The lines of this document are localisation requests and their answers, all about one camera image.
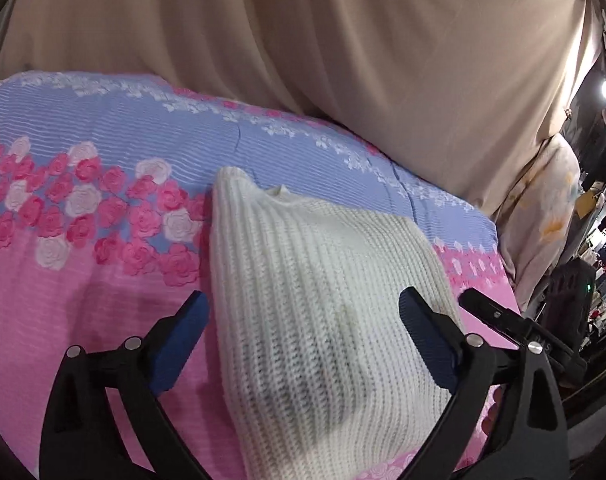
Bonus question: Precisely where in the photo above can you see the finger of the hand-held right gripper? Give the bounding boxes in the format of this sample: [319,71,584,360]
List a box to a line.
[458,287,538,352]

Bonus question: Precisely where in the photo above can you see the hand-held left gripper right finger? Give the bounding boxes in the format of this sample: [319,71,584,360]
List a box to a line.
[398,287,570,480]

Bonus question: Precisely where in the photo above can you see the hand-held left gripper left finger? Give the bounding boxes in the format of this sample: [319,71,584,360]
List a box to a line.
[39,290,211,480]

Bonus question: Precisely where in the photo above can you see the white knit sweater striped front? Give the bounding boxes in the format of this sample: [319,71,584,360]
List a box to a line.
[209,166,466,480]

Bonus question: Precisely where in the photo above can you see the dark hanging clothes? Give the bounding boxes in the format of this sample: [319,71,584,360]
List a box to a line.
[565,105,606,261]

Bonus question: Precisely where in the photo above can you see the pale floral quilt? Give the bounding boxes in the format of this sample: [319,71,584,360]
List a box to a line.
[493,135,584,311]

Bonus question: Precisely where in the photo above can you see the floral striped bed sheet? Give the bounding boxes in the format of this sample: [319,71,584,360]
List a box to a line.
[0,72,521,480]

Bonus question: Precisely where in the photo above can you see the beige curtain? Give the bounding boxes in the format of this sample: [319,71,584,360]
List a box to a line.
[0,0,606,216]

